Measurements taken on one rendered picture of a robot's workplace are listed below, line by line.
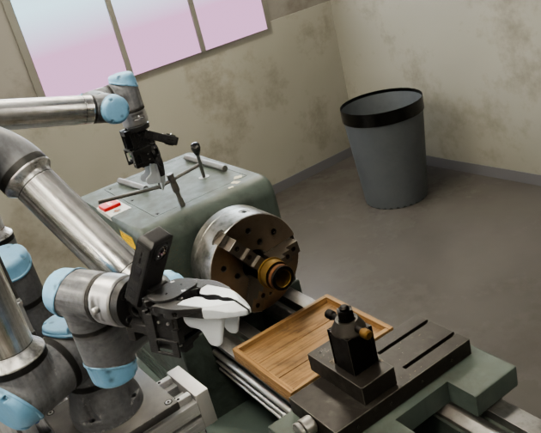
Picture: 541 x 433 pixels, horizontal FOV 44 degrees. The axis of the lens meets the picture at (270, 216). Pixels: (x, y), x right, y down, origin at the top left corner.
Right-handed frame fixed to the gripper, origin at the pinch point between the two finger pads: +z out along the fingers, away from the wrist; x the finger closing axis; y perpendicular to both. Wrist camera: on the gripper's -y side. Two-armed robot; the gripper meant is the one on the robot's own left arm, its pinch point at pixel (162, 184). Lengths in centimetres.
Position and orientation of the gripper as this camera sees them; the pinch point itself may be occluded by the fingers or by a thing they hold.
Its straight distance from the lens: 208.8
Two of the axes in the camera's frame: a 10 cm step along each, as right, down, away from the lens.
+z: 2.3, 8.9, 3.9
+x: 5.5, 2.2, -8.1
